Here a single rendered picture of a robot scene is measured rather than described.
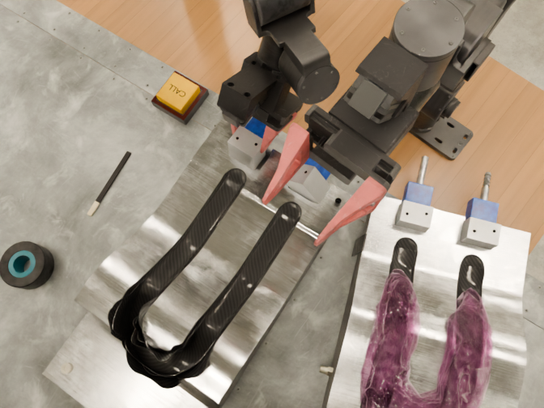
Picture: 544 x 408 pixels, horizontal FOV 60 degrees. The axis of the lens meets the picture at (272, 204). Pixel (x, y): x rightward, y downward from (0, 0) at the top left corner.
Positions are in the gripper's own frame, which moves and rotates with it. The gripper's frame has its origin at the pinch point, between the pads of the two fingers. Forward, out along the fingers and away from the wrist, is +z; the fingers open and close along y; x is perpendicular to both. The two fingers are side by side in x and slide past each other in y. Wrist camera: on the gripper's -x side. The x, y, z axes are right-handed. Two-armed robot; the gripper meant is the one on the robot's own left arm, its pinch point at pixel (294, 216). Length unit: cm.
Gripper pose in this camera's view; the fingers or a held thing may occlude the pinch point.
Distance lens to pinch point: 44.9
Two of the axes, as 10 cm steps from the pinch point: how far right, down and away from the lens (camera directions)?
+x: 0.6, 2.5, 9.7
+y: 7.7, 6.1, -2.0
